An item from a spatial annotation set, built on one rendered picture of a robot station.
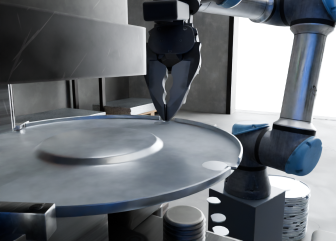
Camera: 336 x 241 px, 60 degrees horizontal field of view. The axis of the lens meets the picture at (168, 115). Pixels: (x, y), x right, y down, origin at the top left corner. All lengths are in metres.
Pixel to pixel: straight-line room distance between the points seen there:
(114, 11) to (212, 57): 4.82
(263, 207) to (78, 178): 0.78
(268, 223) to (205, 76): 4.20
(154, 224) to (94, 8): 0.22
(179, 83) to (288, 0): 0.57
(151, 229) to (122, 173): 0.09
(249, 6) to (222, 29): 4.13
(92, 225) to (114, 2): 0.15
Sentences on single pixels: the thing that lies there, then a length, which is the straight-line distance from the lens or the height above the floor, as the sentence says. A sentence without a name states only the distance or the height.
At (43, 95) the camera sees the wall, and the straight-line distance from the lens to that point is 4.46.
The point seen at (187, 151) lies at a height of 0.78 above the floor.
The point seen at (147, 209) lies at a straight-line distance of 0.32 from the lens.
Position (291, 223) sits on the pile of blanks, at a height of 0.10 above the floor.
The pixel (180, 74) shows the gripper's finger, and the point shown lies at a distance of 0.43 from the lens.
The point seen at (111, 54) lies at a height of 0.87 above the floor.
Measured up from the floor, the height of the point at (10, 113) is 0.83.
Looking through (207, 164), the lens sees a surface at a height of 0.78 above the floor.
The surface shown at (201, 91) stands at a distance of 5.11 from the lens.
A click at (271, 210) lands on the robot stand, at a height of 0.41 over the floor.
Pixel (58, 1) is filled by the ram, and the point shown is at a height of 0.90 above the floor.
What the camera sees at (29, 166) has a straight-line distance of 0.27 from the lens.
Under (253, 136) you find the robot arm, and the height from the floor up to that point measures 0.65.
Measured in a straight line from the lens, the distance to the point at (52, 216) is 0.18.
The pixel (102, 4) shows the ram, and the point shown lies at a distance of 0.20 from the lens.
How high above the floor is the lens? 0.87
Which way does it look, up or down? 10 degrees down
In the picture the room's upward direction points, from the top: straight up
